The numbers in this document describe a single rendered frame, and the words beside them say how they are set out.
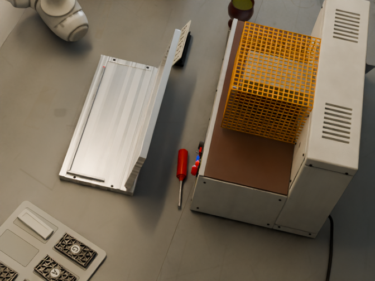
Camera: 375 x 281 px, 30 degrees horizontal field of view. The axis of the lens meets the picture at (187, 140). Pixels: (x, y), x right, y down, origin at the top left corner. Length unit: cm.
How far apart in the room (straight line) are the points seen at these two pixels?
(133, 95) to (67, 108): 20
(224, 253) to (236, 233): 7
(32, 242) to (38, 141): 31
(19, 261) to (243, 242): 59
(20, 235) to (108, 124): 41
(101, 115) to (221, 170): 45
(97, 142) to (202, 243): 41
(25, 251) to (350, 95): 91
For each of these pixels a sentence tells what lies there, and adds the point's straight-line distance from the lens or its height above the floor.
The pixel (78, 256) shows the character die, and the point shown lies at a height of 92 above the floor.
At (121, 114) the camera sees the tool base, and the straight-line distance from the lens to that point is 205.
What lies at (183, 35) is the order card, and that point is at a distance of 222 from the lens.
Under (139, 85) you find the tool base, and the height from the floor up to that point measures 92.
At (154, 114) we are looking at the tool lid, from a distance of 182.
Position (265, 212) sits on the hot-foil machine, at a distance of 186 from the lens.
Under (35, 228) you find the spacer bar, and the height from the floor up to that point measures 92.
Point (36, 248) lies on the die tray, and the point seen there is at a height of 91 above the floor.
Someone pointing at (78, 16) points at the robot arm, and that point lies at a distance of 212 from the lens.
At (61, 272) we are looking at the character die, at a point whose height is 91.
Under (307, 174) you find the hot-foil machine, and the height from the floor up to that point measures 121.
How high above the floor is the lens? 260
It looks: 56 degrees down
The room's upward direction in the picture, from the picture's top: 12 degrees clockwise
